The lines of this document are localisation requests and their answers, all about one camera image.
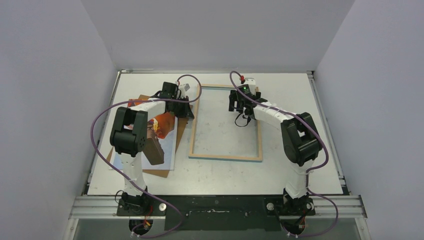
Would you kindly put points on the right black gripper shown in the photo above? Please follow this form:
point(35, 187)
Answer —
point(234, 102)

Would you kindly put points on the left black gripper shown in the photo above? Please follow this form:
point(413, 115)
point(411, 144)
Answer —
point(187, 113)

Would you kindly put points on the clear glass pane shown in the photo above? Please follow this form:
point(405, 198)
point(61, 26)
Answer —
point(218, 132)

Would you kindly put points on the hot air balloon photo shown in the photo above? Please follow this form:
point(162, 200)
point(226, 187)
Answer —
point(146, 129)

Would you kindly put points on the blue wooden picture frame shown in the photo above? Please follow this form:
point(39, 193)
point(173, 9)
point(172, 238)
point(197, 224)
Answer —
point(195, 132)

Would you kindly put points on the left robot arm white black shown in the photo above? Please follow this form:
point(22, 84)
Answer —
point(135, 190)

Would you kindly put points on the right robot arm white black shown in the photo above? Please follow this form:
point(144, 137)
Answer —
point(300, 145)

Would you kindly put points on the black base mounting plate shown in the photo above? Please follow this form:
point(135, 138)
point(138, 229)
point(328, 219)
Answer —
point(217, 212)

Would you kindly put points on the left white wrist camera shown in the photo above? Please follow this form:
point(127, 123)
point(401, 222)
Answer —
point(181, 93)

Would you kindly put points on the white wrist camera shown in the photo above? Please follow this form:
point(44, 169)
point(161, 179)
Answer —
point(181, 93)
point(251, 82)

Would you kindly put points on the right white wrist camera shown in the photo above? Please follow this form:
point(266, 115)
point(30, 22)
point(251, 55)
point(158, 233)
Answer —
point(251, 82)

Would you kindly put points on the aluminium rail front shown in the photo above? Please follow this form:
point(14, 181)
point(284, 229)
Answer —
point(105, 207)

